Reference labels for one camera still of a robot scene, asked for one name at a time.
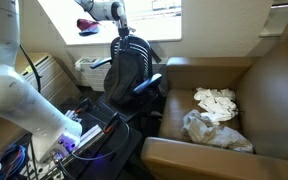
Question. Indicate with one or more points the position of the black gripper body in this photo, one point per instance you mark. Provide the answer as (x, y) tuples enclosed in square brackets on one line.
[(122, 22)]

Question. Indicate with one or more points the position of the black cloth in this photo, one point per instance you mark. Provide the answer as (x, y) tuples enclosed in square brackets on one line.
[(124, 80)]

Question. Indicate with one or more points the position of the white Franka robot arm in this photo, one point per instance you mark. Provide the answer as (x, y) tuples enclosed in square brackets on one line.
[(17, 96)]

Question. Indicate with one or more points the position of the black slatted office chair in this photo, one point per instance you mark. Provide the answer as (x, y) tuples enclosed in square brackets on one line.
[(147, 85)]

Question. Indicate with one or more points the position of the brown leather sofa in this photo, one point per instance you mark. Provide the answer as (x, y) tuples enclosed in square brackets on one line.
[(277, 100)]

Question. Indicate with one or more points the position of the red and blue cap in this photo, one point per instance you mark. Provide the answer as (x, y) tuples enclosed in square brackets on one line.
[(88, 26)]

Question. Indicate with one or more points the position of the beige drawer cabinet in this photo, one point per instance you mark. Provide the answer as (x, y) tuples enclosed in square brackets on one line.
[(54, 80)]

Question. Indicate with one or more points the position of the red black table clamp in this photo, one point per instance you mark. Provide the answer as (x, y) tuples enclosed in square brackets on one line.
[(112, 122), (84, 106)]

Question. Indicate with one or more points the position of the white crumpled towel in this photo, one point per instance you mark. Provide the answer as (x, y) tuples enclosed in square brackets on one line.
[(217, 103)]

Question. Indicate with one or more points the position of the black robot table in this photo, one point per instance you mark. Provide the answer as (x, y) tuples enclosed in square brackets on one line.
[(117, 156)]

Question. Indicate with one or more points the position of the grey crumpled cloth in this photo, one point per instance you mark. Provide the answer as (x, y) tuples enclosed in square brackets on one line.
[(210, 133)]

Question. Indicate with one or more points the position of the white textured window blind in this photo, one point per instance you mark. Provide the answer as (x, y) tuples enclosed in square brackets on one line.
[(279, 20)]

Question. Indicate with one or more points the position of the white wall heater unit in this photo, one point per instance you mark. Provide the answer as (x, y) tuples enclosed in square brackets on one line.
[(94, 78)]

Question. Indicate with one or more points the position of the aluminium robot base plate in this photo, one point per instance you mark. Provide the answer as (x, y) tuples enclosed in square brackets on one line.
[(90, 133)]

